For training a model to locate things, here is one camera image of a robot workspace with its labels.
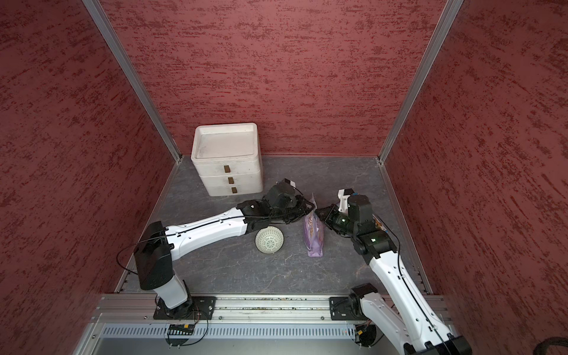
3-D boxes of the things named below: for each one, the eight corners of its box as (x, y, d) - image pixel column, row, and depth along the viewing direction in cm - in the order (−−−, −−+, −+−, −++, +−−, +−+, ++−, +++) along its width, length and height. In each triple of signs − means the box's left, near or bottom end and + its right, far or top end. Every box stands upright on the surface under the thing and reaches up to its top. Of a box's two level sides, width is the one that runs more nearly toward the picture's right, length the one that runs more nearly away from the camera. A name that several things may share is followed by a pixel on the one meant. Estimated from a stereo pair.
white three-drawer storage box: (202, 198, 106) (181, 159, 85) (213, 163, 121) (197, 123, 100) (261, 198, 106) (254, 160, 85) (264, 163, 121) (259, 123, 100)
